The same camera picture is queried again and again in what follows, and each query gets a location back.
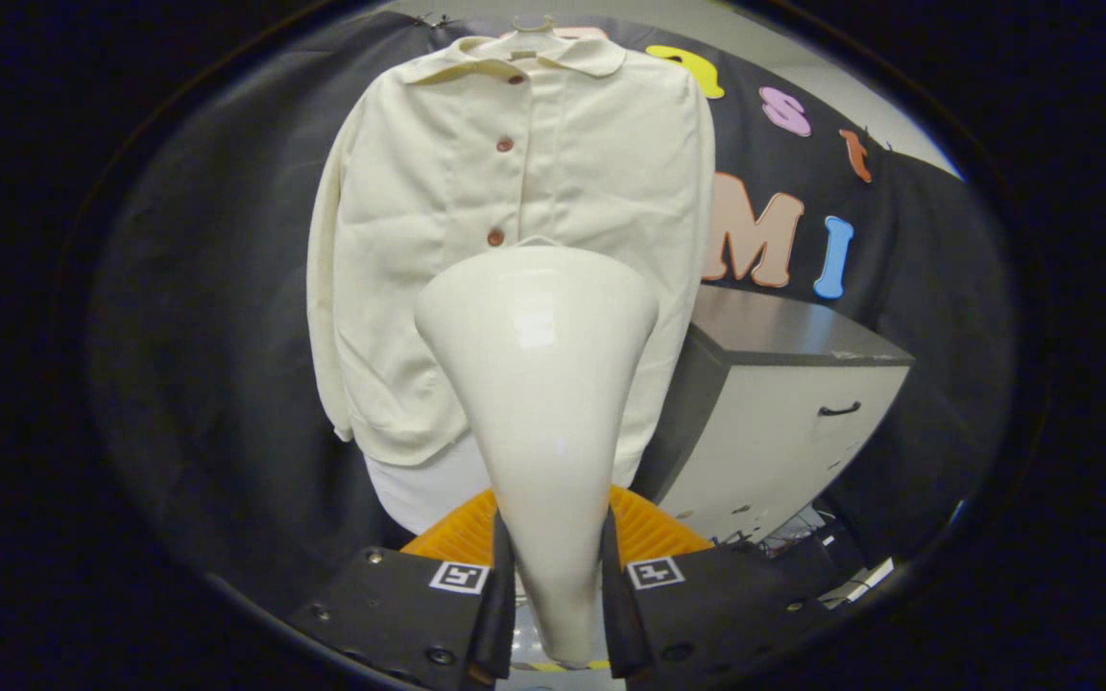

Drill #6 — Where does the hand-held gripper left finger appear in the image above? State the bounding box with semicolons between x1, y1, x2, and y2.
286;488;518;691

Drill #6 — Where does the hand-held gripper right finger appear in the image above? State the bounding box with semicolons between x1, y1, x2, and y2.
601;485;861;684

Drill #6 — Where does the white garment steamer head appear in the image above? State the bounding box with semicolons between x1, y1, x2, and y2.
414;245;660;670

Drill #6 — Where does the cream button-up shirt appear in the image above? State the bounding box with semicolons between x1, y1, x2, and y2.
306;36;715;486

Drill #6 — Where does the cream plastic clothes hanger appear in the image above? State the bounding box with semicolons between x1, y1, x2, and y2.
476;14;564;60

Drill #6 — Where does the white flat box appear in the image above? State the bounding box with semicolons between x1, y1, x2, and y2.
841;560;896;603

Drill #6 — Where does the grey drawer cabinet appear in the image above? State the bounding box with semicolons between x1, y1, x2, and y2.
632;285;916;548

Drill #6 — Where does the tangle of black cables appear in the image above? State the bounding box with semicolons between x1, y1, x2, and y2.
716;504;837;558

